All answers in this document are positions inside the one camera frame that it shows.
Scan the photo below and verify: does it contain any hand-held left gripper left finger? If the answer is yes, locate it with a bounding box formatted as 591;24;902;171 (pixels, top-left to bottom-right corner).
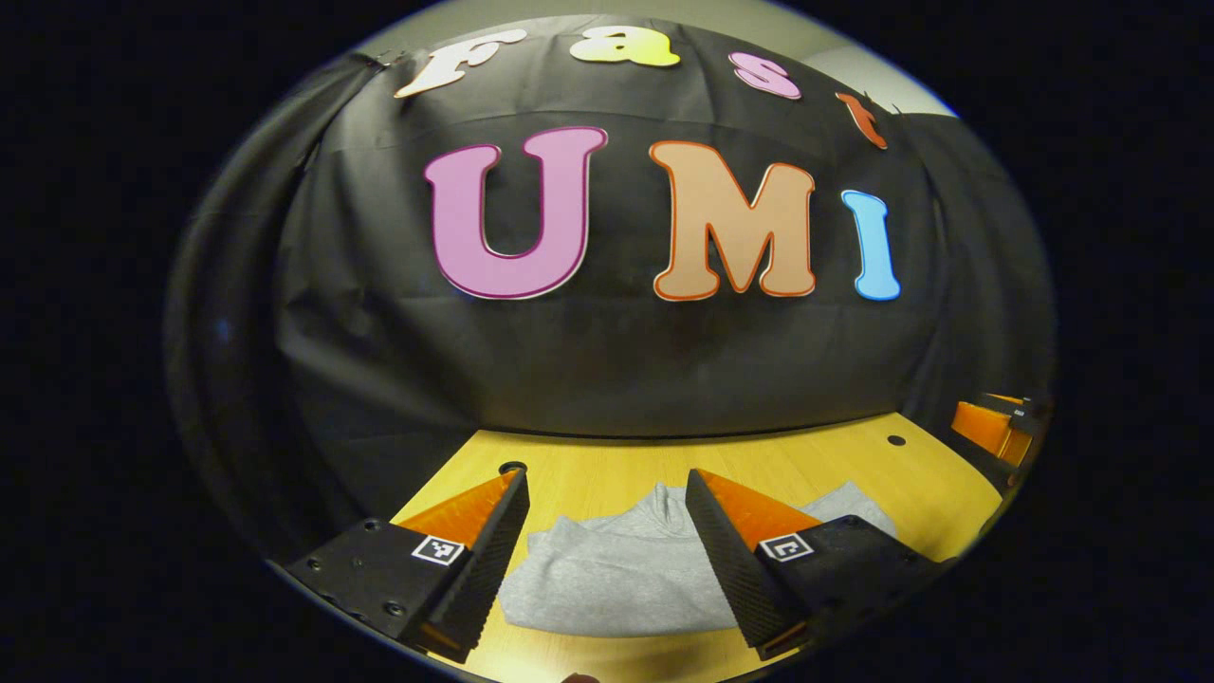
285;467;531;663

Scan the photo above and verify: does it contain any black backdrop cloth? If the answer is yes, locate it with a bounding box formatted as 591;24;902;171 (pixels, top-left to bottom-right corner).
166;14;1056;570

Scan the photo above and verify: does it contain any grey zip-neck sweatshirt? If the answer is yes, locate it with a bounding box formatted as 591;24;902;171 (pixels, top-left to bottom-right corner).
498;481;897;638

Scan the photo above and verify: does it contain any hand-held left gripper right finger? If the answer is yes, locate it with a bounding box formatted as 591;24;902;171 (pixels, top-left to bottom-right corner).
685;468;949;661

